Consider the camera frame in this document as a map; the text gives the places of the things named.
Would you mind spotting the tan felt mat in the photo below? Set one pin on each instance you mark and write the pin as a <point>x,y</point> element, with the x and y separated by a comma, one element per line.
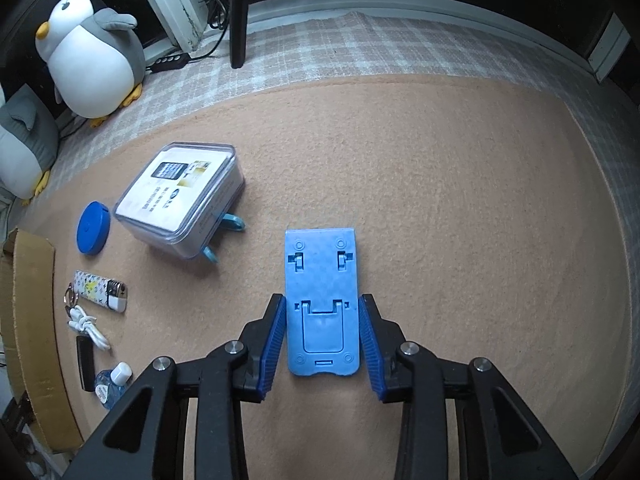
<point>450,210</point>

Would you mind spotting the cardboard box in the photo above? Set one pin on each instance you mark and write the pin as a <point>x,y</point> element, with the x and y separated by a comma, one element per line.
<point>35,310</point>

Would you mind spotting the small blue bottle white cap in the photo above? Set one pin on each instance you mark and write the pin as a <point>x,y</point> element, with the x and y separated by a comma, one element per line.
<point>112,382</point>

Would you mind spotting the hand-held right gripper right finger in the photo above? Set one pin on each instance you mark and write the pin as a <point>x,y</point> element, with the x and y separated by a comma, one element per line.
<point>372,345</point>

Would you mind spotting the penguin plush toy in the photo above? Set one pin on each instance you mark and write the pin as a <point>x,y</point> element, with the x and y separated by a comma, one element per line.
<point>22,145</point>
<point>90,60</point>

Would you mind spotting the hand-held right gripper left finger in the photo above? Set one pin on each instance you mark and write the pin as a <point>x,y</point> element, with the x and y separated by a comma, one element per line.
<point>272,345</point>

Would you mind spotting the blue folding phone stand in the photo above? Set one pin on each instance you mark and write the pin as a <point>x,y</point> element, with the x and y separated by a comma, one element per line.
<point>320,270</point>

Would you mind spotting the white frame post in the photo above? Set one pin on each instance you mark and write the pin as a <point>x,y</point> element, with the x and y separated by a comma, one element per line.
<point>610,45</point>

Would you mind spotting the white window frame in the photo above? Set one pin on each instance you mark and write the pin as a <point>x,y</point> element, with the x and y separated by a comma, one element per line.
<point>172,0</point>

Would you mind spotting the patterned lighter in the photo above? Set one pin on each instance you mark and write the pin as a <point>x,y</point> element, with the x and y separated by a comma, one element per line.
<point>95,285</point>

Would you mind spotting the grey plaid blanket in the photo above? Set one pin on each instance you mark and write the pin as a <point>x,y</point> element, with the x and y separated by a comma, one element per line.
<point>400,45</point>

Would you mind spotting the blue round case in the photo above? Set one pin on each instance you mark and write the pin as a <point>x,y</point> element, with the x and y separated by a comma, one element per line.
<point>92,227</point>

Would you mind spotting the black cylinder stick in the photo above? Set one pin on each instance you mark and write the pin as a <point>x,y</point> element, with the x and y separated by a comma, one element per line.
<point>85,362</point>

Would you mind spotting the clear plastic packaging box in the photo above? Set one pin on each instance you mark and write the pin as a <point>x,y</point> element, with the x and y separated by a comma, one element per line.
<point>175,195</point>

